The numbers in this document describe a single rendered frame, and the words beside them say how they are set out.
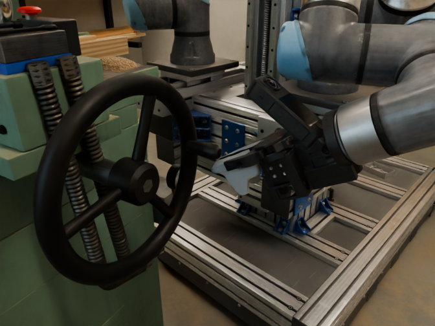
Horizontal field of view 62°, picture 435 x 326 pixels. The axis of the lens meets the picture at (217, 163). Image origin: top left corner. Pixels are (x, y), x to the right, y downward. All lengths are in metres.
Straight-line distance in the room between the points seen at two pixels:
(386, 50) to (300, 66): 0.10
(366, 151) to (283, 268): 0.88
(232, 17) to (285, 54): 3.56
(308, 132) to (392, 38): 0.14
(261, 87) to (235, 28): 3.57
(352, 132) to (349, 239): 1.04
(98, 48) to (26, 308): 0.53
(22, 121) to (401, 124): 0.42
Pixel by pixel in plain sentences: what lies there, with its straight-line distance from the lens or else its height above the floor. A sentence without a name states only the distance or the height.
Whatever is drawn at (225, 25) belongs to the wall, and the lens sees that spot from 4.08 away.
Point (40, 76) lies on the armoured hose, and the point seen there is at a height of 0.96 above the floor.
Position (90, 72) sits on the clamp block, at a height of 0.95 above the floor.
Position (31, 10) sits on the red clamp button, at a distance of 0.57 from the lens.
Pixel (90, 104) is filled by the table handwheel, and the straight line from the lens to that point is 0.42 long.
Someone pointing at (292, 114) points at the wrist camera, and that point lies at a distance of 0.46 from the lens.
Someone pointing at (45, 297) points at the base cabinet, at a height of 0.56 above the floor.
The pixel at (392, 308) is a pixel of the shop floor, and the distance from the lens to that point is 1.54.
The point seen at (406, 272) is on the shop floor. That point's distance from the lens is 1.72.
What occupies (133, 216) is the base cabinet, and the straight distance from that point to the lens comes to 0.82.
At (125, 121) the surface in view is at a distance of 0.73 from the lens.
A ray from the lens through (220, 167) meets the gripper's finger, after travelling 0.52.
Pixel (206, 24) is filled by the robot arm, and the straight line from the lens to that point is 1.22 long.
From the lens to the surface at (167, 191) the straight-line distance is 0.85.
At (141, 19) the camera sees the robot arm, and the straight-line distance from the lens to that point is 1.17.
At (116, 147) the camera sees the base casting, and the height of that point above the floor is 0.77.
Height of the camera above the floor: 1.05
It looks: 26 degrees down
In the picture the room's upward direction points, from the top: straight up
